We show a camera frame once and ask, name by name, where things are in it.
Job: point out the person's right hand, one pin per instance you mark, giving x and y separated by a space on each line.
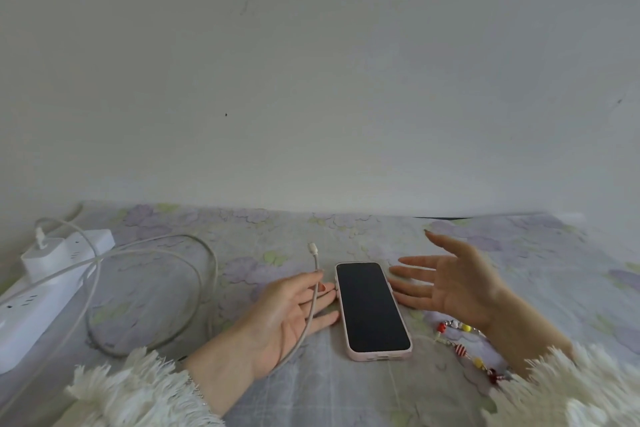
460 291

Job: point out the person's left hand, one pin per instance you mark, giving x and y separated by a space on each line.
277 321

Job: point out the person's right thumb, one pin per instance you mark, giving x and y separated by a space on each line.
446 244

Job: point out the person's left fingers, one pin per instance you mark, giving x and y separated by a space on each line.
326 294

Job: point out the person's right middle finger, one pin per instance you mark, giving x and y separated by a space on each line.
410 277

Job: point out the person's left forearm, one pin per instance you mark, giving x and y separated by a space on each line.
215 371

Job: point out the person's right forearm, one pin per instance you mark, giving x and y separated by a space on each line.
530 331

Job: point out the smartphone in pink case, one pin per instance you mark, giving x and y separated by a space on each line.
372 309

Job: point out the purple floral bed sheet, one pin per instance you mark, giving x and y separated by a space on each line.
550 266

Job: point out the white charger adapter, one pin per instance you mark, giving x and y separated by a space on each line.
45 261

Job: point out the white power strip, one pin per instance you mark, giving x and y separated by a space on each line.
30 321

